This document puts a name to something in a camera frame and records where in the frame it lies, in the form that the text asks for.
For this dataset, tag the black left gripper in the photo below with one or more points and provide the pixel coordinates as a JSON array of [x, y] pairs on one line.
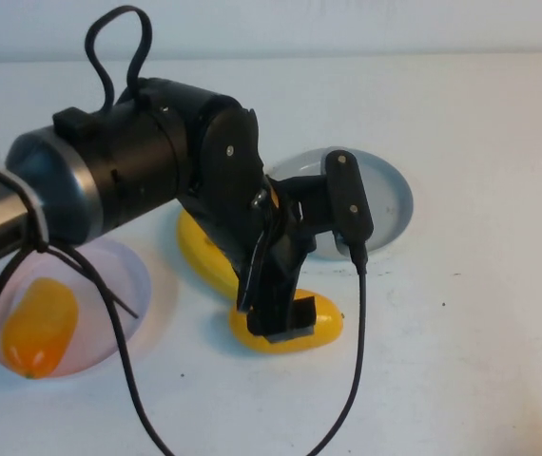
[[276, 266]]

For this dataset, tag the yellow mango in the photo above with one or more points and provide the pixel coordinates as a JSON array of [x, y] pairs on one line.
[[328, 320]]

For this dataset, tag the long banana with green tip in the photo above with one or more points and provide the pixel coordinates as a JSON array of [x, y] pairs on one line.
[[199, 252]]

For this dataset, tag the orange mango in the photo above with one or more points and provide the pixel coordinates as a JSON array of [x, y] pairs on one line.
[[38, 328]]

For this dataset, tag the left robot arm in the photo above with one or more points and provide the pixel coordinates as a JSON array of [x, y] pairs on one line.
[[123, 157]]

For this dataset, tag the grey-blue round plate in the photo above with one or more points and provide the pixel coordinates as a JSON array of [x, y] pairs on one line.
[[390, 204]]

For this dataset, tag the pink round plate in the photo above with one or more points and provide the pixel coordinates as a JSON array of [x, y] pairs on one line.
[[123, 271]]

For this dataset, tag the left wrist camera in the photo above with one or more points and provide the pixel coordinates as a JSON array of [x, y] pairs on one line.
[[347, 195]]

